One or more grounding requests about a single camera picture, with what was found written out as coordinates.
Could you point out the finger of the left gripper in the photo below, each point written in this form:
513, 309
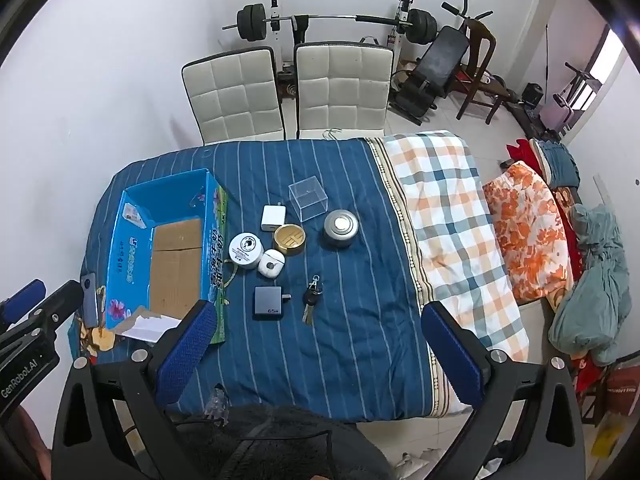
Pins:
24, 300

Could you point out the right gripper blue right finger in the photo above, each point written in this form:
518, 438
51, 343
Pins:
524, 415

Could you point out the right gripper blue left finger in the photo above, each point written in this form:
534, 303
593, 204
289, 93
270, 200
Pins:
89, 442

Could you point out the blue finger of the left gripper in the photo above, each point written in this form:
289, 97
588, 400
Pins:
48, 315

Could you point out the blue cardboard milk box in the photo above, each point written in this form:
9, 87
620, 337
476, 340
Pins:
167, 253

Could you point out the white cream jar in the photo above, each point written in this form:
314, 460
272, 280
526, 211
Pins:
245, 250

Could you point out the grey 65w charger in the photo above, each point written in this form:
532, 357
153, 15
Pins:
269, 302

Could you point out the white earbuds case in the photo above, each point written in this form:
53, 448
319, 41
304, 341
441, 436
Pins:
271, 264

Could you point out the white usb charger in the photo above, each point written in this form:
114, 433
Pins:
273, 216

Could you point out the gold round tin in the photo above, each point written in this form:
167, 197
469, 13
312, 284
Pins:
289, 239

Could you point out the clear acrylic box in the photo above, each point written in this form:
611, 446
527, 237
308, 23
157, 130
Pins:
308, 198

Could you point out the silver round tin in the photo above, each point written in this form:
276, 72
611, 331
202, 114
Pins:
340, 228

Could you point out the black fuzzy sleeve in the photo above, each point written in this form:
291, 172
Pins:
280, 442

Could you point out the teal crumpled cloth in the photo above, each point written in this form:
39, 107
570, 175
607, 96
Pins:
591, 315

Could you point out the plaid orange blue blanket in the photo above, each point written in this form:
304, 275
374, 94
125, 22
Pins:
432, 182

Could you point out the orange floral pillow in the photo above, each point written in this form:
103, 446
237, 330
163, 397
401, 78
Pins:
530, 235

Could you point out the black key bunch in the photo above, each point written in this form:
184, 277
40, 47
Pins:
311, 297

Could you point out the blue striped bed cover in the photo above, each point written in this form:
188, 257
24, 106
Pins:
363, 358

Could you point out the left white padded chair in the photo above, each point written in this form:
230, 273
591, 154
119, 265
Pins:
234, 95

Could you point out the white padded chair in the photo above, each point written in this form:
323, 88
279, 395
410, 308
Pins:
234, 95
342, 86

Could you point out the folded blue jeans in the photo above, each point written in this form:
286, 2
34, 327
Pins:
557, 165

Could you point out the barbell with black plates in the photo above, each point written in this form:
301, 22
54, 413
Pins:
251, 22

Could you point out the right white padded chair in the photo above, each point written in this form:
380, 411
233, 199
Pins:
342, 86

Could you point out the black weight bench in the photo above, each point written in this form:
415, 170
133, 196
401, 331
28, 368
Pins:
430, 78

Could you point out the dark wooden chair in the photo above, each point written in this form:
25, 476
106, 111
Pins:
472, 78

